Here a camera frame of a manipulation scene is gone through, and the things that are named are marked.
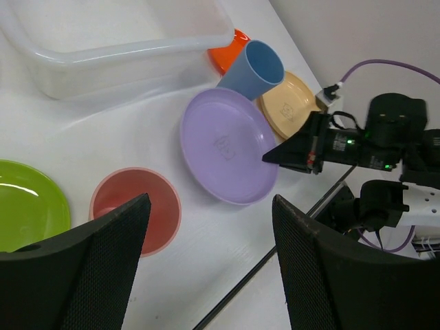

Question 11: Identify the blue plastic cup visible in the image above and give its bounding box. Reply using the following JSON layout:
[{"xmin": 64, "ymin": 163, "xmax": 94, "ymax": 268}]
[{"xmin": 217, "ymin": 40, "xmax": 285, "ymax": 101}]

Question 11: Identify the purple plastic plate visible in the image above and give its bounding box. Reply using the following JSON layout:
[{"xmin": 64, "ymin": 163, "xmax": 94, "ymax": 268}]
[{"xmin": 179, "ymin": 88, "xmax": 278, "ymax": 206}]

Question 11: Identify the orange plastic plate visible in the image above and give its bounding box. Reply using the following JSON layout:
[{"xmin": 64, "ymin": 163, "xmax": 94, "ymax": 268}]
[{"xmin": 208, "ymin": 29, "xmax": 250, "ymax": 76}]

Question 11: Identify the pink plastic cup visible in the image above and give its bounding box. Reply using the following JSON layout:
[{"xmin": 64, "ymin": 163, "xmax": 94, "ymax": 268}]
[{"xmin": 89, "ymin": 167, "xmax": 182, "ymax": 257}]

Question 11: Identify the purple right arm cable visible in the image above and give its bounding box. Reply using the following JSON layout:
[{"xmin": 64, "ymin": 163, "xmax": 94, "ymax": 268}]
[{"xmin": 338, "ymin": 58, "xmax": 440, "ymax": 91}]

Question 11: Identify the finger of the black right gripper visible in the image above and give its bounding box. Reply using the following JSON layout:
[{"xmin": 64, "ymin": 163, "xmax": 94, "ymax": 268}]
[{"xmin": 262, "ymin": 128, "xmax": 315, "ymax": 171}]

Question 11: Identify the translucent white plastic bin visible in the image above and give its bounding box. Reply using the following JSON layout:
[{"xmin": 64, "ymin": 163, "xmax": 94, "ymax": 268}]
[{"xmin": 1, "ymin": 1, "xmax": 234, "ymax": 99}]

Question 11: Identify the beige plastic plate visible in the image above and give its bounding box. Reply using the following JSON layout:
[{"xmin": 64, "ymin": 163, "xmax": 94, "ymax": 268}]
[{"xmin": 257, "ymin": 71, "xmax": 319, "ymax": 140}]

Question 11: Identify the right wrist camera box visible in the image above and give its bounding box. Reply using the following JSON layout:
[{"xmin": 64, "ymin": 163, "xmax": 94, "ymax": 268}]
[{"xmin": 315, "ymin": 82, "xmax": 343, "ymax": 113}]

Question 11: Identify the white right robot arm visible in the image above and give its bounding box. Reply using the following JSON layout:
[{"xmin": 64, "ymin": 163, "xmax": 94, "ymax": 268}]
[{"xmin": 262, "ymin": 88, "xmax": 439, "ymax": 233}]

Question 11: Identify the green plastic plate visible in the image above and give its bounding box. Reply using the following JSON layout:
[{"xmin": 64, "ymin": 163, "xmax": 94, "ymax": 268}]
[{"xmin": 1, "ymin": 159, "xmax": 72, "ymax": 252}]

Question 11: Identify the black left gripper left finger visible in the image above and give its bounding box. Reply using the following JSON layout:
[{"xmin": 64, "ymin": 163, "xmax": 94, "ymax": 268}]
[{"xmin": 1, "ymin": 207, "xmax": 144, "ymax": 329}]

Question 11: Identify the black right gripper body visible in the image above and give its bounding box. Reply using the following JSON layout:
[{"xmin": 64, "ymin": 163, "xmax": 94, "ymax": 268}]
[{"xmin": 302, "ymin": 112, "xmax": 402, "ymax": 174}]

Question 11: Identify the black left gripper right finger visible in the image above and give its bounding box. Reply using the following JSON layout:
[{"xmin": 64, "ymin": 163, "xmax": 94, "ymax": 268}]
[{"xmin": 272, "ymin": 195, "xmax": 439, "ymax": 329}]

